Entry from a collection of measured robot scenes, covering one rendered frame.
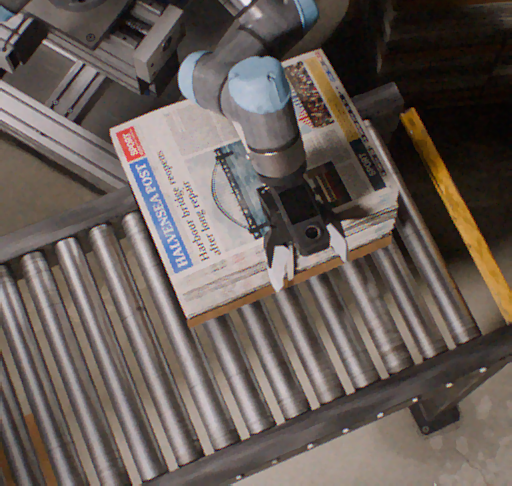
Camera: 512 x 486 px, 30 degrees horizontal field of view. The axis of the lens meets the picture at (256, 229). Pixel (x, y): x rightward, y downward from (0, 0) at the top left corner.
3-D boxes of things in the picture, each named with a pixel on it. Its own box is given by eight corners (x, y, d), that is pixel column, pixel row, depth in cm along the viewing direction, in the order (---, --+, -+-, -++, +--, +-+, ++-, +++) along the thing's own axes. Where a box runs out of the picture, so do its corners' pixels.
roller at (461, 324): (368, 122, 184) (371, 110, 180) (482, 345, 170) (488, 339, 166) (344, 131, 184) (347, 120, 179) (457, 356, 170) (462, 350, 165)
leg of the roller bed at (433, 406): (437, 392, 243) (501, 332, 178) (447, 414, 241) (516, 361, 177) (416, 402, 242) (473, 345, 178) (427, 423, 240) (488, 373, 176)
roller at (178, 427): (112, 224, 178) (108, 214, 173) (209, 464, 164) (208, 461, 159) (87, 234, 177) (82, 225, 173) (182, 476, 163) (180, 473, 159)
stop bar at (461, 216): (413, 110, 180) (415, 105, 178) (524, 319, 167) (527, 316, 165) (397, 116, 179) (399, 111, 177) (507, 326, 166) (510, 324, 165)
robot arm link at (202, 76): (240, 60, 143) (289, 79, 136) (188, 111, 141) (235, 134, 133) (217, 20, 138) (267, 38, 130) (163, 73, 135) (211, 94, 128)
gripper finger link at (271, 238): (286, 262, 143) (299, 212, 139) (290, 269, 142) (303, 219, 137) (256, 262, 141) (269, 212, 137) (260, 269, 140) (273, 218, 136)
